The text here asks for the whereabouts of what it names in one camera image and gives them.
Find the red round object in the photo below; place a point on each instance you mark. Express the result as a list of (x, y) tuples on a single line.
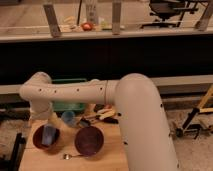
[(87, 26)]

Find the black office chair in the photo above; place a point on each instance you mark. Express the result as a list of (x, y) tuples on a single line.
[(165, 9)]

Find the black handled utensil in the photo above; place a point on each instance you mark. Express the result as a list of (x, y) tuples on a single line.
[(110, 120)]

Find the purple bowl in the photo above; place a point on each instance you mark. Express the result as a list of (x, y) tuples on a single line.
[(89, 141)]

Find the red bowl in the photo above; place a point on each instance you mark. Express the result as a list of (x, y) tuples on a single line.
[(37, 139)]

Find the yellow black stand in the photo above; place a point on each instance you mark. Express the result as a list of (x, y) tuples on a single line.
[(188, 127)]

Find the cream and black tool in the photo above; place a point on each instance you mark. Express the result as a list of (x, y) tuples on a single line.
[(102, 114)]

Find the blue cup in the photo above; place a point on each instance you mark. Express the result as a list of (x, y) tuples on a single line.
[(68, 117)]

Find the black table leg frame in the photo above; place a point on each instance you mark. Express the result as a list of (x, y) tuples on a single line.
[(9, 165)]

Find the metal spoon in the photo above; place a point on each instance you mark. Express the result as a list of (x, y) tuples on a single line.
[(69, 156)]

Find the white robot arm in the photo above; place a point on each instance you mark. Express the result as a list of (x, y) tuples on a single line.
[(143, 122)]

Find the blue sponge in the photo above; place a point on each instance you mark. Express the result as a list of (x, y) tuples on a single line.
[(48, 135)]

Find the green dish rack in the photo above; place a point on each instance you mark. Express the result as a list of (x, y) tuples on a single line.
[(60, 106)]

